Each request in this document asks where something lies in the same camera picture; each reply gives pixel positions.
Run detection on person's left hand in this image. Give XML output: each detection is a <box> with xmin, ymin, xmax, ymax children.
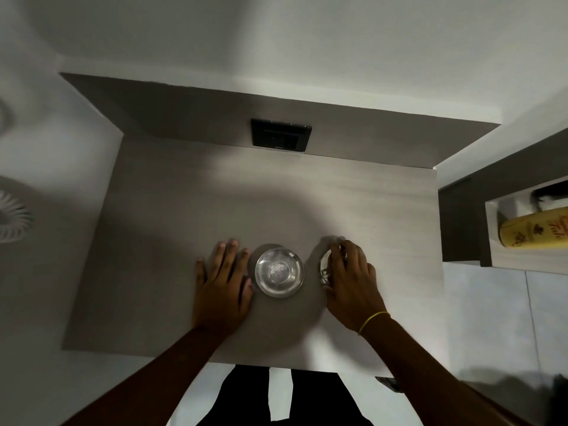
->
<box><xmin>194</xmin><ymin>238</ymin><xmax>256</xmax><ymax>338</ymax></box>

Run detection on person's right hand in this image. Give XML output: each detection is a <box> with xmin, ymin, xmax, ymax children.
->
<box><xmin>325</xmin><ymin>239</ymin><xmax>391</xmax><ymax>336</ymax></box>

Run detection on steel tumbler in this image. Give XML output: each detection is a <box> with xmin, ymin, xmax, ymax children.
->
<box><xmin>317</xmin><ymin>237</ymin><xmax>348</xmax><ymax>287</ymax></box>

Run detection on person's right forearm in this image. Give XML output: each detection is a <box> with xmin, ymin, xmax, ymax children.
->
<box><xmin>360</xmin><ymin>314</ymin><xmax>517</xmax><ymax>426</ymax></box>

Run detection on person's left forearm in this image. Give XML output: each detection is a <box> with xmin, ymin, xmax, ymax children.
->
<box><xmin>60</xmin><ymin>326</ymin><xmax>227</xmax><ymax>426</ymax></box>

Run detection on steel bowl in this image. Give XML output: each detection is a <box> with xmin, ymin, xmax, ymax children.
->
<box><xmin>255</xmin><ymin>246</ymin><xmax>305</xmax><ymax>299</ymax></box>

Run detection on yellow wrist band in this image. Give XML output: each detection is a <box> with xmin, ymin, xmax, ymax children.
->
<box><xmin>358</xmin><ymin>311</ymin><xmax>391</xmax><ymax>336</ymax></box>

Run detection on person's black trousers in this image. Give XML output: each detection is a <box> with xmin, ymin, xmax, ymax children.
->
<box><xmin>208</xmin><ymin>364</ymin><xmax>374</xmax><ymax>426</ymax></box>

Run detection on dark wooden shelf unit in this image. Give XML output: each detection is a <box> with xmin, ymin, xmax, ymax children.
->
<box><xmin>438</xmin><ymin>128</ymin><xmax>568</xmax><ymax>276</ymax></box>

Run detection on yellow bottle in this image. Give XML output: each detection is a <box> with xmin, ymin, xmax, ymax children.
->
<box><xmin>499</xmin><ymin>206</ymin><xmax>568</xmax><ymax>249</ymax></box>

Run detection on black object on shelf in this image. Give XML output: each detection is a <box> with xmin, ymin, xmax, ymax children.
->
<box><xmin>530</xmin><ymin>180</ymin><xmax>568</xmax><ymax>208</ymax></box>

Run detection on black wall switch plate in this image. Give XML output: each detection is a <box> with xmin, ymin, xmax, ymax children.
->
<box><xmin>250</xmin><ymin>118</ymin><xmax>312</xmax><ymax>153</ymax></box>

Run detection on white coiled wire object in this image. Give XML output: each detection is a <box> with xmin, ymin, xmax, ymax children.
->
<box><xmin>0</xmin><ymin>188</ymin><xmax>33</xmax><ymax>244</ymax></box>

